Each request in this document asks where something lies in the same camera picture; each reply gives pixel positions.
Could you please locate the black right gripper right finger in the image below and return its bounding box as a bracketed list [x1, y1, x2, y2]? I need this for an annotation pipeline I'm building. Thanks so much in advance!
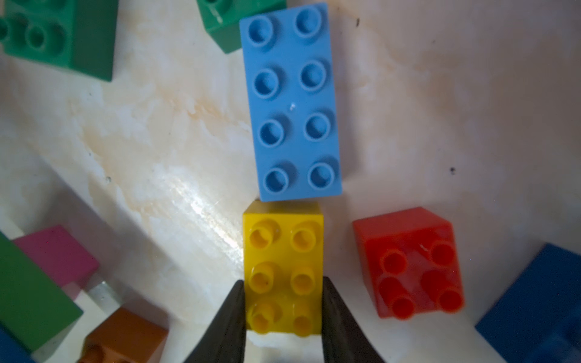
[322, 276, 384, 363]

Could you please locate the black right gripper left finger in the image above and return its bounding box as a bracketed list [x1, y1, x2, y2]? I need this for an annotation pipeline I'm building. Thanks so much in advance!
[185, 280, 247, 362]

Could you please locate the red 2x2 lego brick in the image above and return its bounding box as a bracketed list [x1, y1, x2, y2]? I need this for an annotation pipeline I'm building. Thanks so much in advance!
[352, 207, 465, 320]

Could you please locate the yellow lego brick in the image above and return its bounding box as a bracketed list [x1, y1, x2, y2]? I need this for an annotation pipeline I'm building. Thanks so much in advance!
[243, 201, 324, 337]

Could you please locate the light green lego brick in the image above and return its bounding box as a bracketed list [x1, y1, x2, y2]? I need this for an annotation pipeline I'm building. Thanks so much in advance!
[1, 235, 83, 353]

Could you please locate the light blue brick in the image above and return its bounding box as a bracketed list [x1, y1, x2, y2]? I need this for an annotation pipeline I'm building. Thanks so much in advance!
[239, 2, 343, 201]

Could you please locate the dark green brick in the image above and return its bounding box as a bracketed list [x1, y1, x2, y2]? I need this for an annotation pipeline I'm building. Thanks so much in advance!
[1, 0, 119, 82]
[197, 0, 287, 54]

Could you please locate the brown 2x2 lego brick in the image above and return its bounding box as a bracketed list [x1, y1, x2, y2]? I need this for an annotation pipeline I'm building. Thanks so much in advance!
[79, 308, 169, 362]

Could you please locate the magenta 2x2 lego brick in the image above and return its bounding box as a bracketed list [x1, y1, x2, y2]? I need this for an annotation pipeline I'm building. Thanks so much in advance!
[13, 225, 99, 299]

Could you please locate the blue 2x3 lego brick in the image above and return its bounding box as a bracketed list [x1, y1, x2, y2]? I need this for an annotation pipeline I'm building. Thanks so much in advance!
[475, 244, 580, 362]

